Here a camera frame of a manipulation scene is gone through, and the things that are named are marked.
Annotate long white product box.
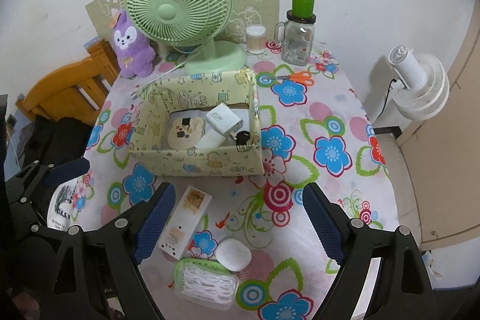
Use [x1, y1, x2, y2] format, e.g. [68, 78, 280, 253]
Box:
[158, 186, 212, 260]

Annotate white floor fan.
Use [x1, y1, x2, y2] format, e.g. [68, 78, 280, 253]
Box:
[387, 45, 450, 121]

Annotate white printed tote bag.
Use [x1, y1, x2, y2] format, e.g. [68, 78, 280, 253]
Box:
[46, 177, 92, 232]

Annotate orange handled scissors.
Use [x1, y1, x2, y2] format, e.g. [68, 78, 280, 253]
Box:
[275, 71, 315, 87]

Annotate white square adapter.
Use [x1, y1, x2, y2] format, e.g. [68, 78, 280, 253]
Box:
[195, 128, 227, 149]

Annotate white 45W charger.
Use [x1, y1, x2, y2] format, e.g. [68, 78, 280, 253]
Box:
[206, 103, 243, 136]

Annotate cotton swab container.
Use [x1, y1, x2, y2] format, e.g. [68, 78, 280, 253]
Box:
[246, 25, 267, 54]

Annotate white earbuds case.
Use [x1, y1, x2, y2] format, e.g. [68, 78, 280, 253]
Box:
[215, 238, 252, 272]

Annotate floral tablecloth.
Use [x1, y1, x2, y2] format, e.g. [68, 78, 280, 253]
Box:
[75, 42, 398, 319]

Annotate black clothing pile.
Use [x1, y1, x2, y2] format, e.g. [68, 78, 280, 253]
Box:
[22, 115, 93, 167]

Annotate white fan power cord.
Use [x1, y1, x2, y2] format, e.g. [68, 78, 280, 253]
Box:
[128, 55, 203, 102]

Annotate wooden chair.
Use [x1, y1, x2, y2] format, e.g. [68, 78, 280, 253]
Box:
[16, 39, 120, 126]

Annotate black car key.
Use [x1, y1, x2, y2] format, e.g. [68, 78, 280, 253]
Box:
[235, 131, 251, 147]

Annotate glass jar green lid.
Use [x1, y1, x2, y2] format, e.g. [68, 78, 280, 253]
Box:
[274, 0, 317, 66]

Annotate yellow patterned storage box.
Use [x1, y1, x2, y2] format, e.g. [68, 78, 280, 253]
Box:
[130, 68, 264, 176]

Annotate round beige hedgehog tin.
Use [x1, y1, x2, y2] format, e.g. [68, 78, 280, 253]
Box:
[167, 117, 205, 150]

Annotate green desk fan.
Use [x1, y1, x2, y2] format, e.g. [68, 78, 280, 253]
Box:
[125, 0, 247, 75]

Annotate green cartoon wall mat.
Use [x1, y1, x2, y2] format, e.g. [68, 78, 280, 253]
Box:
[85, 0, 280, 43]

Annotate purple plush bunny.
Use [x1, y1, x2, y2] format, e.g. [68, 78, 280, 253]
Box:
[112, 9, 155, 79]

